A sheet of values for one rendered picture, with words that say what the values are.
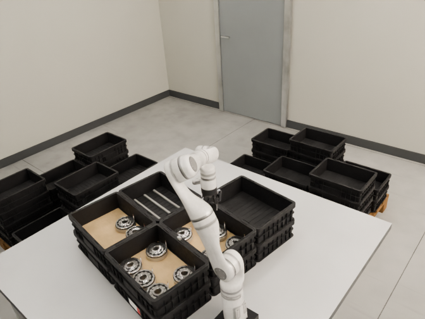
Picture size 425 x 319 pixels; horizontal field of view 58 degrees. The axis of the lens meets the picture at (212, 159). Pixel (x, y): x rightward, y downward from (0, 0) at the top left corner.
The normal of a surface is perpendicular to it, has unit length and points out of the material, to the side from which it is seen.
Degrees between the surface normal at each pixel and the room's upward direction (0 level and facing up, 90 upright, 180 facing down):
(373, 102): 90
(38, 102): 90
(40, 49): 90
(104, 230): 0
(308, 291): 0
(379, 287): 0
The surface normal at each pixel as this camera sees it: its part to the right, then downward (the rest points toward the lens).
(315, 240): -0.06, -0.87
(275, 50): -0.65, 0.41
